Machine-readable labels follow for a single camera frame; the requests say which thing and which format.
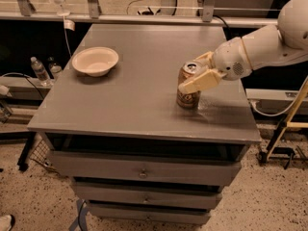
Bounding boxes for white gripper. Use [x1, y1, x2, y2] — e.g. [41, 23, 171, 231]
[178, 38, 252, 94]

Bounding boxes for orange soda can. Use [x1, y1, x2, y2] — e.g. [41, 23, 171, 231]
[176, 61, 201, 109]

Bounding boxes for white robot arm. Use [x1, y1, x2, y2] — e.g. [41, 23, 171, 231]
[178, 0, 308, 94]

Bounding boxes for yellow black stand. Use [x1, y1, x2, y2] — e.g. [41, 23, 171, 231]
[257, 77, 308, 169]

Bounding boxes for white paper bowl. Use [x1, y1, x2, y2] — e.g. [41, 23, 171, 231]
[71, 47, 119, 77]

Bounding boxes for grey drawer cabinet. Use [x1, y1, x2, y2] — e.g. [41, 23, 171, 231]
[29, 25, 260, 215]

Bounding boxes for top grey drawer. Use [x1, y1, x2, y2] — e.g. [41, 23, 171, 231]
[48, 151, 242, 186]

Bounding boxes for grey drawer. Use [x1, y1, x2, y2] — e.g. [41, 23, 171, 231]
[48, 151, 242, 186]
[88, 204, 210, 224]
[72, 182, 222, 209]

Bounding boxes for clear water bottle right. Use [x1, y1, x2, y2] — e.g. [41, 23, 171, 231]
[47, 57, 63, 80]

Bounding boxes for clear water bottle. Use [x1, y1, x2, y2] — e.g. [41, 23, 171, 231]
[31, 57, 52, 87]
[47, 57, 63, 80]

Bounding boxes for middle grey drawer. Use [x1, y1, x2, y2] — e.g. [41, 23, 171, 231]
[72, 182, 222, 209]

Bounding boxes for clear water bottle left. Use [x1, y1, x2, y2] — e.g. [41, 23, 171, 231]
[31, 57, 52, 87]

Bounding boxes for bottom grey drawer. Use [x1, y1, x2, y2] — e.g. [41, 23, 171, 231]
[88, 204, 210, 224]

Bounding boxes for white shoe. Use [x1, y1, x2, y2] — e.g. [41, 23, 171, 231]
[0, 215, 15, 231]

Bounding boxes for black cable on rail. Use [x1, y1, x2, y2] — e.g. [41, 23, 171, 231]
[213, 14, 235, 40]

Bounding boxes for wire mesh basket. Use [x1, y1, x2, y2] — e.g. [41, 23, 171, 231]
[30, 141, 52, 169]

